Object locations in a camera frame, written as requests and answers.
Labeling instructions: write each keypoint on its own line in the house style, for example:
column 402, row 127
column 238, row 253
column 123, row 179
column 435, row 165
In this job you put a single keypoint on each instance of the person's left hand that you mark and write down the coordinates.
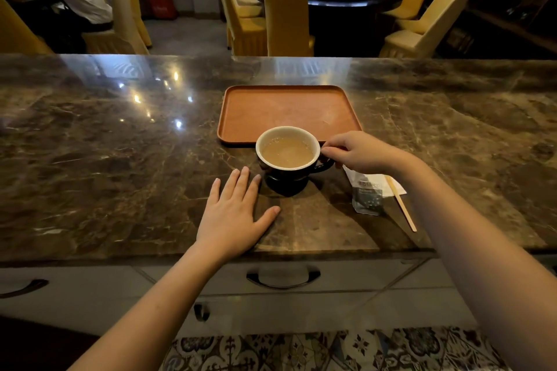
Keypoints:
column 228, row 227

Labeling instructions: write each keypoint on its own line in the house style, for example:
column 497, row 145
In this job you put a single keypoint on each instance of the person's right hand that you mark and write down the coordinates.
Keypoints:
column 370, row 152

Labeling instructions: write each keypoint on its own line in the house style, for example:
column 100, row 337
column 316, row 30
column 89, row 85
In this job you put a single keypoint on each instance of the person's left middle finger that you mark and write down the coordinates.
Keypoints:
column 242, row 186

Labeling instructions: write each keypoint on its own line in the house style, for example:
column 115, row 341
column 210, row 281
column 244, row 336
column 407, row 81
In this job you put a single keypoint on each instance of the person's right thumb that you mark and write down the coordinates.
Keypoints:
column 334, row 152

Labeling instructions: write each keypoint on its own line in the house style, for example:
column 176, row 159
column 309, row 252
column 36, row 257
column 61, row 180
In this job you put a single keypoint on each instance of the person's left little finger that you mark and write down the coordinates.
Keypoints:
column 213, row 194

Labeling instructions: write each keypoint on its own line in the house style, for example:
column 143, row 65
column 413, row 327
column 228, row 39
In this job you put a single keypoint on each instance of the person's left thumb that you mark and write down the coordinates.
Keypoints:
column 267, row 218

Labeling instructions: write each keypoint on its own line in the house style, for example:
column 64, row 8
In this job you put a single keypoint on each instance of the black cup with white inside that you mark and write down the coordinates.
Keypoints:
column 285, row 179

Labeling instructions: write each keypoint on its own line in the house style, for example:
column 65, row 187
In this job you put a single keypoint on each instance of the person's left forearm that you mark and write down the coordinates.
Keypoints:
column 152, row 310

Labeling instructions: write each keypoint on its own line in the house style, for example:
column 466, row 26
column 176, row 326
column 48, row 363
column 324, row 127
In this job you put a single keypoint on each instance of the person's right forearm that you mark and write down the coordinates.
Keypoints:
column 483, row 262

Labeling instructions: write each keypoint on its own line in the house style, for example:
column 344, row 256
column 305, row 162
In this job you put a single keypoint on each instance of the light brown milky drink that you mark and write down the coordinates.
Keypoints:
column 287, row 152

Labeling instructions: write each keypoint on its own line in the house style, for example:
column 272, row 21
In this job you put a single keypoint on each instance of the clear plastic packet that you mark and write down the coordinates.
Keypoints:
column 367, row 199

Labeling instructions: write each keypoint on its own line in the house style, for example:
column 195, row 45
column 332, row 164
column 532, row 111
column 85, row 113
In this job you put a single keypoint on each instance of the orange-brown wooden tray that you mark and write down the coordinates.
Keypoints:
column 287, row 110

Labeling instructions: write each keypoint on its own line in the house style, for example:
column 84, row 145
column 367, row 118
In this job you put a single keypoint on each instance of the white paper napkin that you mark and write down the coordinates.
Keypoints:
column 391, row 183

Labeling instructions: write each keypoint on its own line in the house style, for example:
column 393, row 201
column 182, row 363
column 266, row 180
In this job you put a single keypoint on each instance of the wooden stir stick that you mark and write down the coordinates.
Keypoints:
column 402, row 207

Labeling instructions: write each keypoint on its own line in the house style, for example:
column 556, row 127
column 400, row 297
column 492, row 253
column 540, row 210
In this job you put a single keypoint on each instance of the dark round dining table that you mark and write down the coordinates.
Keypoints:
column 348, row 18

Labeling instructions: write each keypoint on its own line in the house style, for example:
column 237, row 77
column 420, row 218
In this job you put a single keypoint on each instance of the group of yellow chairs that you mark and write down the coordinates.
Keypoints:
column 287, row 23

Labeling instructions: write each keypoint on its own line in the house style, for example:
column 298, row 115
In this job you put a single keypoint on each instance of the white drawer cabinet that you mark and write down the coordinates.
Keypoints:
column 108, row 297

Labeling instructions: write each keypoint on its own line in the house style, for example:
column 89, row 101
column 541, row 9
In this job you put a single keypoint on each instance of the cream covered dining chair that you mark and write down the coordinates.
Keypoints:
column 138, row 14
column 124, row 18

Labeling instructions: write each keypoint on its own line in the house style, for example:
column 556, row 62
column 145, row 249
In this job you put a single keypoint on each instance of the yellow covered dining chair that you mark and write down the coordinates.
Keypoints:
column 17, row 33

